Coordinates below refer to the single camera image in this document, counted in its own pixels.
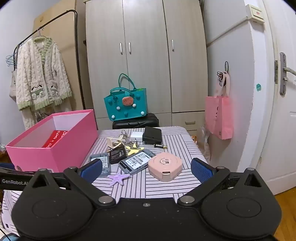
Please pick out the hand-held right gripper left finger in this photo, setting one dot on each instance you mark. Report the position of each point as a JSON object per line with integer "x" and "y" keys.
{"x": 92, "y": 170}

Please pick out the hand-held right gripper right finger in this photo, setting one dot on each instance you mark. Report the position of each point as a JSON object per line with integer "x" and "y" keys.
{"x": 202, "y": 172}

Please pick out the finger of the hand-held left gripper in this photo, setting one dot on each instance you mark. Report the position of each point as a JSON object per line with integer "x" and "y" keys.
{"x": 7, "y": 166}

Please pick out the small grey labelled hard drive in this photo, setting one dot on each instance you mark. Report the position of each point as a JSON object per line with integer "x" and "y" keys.
{"x": 104, "y": 160}

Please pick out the purple starfish clip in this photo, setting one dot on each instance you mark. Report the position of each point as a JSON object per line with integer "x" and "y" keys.
{"x": 119, "y": 178}

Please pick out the beige hair clip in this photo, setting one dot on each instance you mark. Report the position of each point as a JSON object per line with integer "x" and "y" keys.
{"x": 113, "y": 141}

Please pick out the pink round case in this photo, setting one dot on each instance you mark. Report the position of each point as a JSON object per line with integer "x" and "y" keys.
{"x": 165, "y": 164}

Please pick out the large grey labelled hard drive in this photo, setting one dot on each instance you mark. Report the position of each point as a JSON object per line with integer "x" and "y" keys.
{"x": 135, "y": 162}

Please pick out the pink cardboard box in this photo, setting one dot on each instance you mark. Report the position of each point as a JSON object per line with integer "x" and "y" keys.
{"x": 57, "y": 143}

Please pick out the yellow star ornament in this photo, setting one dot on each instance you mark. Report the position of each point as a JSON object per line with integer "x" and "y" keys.
{"x": 133, "y": 151}

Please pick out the black usb stick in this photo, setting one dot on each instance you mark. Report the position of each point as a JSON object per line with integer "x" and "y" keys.
{"x": 159, "y": 145}

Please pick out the white charger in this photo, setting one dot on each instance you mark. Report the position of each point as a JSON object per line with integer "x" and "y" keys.
{"x": 136, "y": 135}

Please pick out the black power bank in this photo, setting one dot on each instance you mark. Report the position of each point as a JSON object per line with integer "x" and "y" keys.
{"x": 151, "y": 135}

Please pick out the white plastic bag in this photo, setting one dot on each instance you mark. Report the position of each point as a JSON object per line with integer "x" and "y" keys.
{"x": 205, "y": 139}

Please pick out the striped tablecloth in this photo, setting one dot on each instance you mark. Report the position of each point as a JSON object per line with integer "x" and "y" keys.
{"x": 161, "y": 187}

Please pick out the cream fleece pants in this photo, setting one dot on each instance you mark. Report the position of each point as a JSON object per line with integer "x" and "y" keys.
{"x": 29, "y": 118}

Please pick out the pink paper bag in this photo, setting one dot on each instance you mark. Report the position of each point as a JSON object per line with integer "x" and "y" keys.
{"x": 218, "y": 115}

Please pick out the teal felt handbag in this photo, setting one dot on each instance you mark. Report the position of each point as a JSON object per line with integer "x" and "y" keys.
{"x": 124, "y": 111}

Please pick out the black suitcase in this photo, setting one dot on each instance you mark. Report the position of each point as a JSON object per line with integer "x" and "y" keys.
{"x": 148, "y": 120}

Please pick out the canvas tote bag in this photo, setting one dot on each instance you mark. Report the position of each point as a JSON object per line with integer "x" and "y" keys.
{"x": 13, "y": 88}

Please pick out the white door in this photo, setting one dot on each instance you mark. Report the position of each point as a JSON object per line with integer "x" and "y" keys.
{"x": 284, "y": 139}

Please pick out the cream knitted cardigan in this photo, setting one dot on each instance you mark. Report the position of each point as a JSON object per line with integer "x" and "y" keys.
{"x": 41, "y": 69}

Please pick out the teal sticker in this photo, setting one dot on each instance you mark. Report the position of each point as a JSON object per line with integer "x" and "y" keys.
{"x": 258, "y": 87}

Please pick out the grey wooden wardrobe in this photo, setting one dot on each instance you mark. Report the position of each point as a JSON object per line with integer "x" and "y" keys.
{"x": 148, "y": 58}

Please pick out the light wooden cabinet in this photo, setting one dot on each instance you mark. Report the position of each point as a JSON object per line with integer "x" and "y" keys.
{"x": 60, "y": 27}

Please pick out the black clothes rack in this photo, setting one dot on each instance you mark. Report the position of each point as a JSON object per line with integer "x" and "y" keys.
{"x": 75, "y": 23}

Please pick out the cream small box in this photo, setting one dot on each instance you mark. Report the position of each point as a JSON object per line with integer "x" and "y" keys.
{"x": 255, "y": 12}

